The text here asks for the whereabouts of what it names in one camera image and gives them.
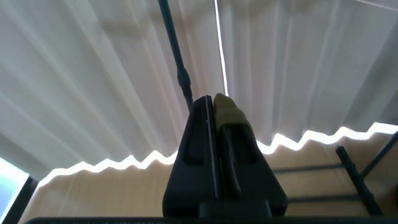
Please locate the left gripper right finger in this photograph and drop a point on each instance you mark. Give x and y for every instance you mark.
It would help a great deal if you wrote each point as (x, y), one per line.
(252, 180)

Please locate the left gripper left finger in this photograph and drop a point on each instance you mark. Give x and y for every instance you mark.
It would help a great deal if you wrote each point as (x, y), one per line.
(192, 174)

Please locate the green long-sleeved shirt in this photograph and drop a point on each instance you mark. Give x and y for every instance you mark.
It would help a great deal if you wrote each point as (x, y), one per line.
(227, 109)

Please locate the black clothes rack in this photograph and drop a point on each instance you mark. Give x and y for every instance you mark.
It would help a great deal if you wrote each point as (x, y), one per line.
(183, 77)

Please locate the beige curtain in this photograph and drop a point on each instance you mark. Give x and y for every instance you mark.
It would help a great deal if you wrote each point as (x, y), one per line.
(93, 77)

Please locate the window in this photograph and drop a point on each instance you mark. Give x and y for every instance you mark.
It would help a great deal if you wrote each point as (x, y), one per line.
(11, 186)

